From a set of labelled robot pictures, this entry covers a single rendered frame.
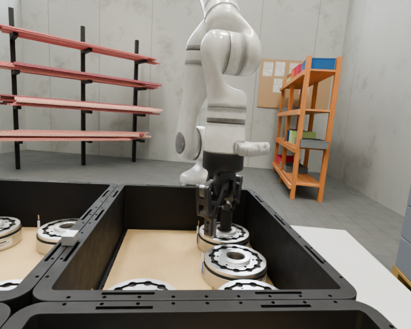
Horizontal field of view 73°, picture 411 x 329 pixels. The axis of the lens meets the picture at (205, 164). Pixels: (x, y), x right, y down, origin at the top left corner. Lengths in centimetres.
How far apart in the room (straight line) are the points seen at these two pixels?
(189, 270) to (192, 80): 43
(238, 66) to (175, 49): 634
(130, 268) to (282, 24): 667
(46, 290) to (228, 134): 33
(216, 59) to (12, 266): 47
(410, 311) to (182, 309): 63
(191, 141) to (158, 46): 627
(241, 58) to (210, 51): 5
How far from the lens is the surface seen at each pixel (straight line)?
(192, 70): 70
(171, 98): 669
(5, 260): 59
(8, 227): 64
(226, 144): 47
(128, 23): 723
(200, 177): 72
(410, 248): 236
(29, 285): 31
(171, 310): 26
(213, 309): 26
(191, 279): 48
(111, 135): 559
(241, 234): 58
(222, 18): 56
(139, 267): 51
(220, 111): 48
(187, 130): 70
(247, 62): 50
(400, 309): 81
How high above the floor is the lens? 109
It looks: 10 degrees down
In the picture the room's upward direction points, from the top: 4 degrees clockwise
